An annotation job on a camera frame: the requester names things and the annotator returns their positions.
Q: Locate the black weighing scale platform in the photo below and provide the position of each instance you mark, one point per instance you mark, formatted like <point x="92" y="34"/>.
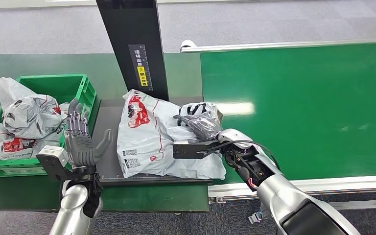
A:
<point x="110" y="169"/>

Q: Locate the flat white red-printed package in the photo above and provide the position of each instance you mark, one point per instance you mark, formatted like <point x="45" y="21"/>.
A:
<point x="0" y="144"/>

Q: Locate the small white courier package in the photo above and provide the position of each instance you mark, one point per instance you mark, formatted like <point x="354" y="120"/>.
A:
<point x="63" y="107"/>

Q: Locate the green belt conveyor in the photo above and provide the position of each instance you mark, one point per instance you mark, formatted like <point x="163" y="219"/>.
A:
<point x="304" y="90"/>

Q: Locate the black scale column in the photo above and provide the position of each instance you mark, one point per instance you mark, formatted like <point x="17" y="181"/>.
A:
<point x="123" y="32"/>

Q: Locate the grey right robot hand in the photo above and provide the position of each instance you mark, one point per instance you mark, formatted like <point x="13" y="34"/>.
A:
<point x="204" y="128"/>

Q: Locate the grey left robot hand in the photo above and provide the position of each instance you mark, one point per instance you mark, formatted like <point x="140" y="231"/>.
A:
<point x="81" y="149"/>

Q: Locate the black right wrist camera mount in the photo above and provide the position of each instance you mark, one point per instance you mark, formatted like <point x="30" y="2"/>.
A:
<point x="188" y="150"/>

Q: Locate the white red-printed courier package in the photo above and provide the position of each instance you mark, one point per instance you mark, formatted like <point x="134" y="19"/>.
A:
<point x="142" y="142"/>

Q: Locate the green plastic basket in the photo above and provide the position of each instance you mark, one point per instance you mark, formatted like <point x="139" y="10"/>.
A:
<point x="29" y="82"/>

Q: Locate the crumpled grey-white courier package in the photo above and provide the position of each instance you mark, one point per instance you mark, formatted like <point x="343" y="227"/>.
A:
<point x="29" y="113"/>

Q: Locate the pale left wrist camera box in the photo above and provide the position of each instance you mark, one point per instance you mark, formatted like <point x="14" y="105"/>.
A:
<point x="51" y="159"/>

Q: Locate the metal conveyor bracket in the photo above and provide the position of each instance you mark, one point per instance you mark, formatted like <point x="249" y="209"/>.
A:
<point x="254" y="217"/>

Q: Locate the black and yellow column label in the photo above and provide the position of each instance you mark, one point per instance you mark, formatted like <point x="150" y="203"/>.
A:
<point x="141" y="74"/>

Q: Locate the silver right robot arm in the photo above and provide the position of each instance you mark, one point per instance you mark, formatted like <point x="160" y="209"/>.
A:
<point x="282" y="198"/>

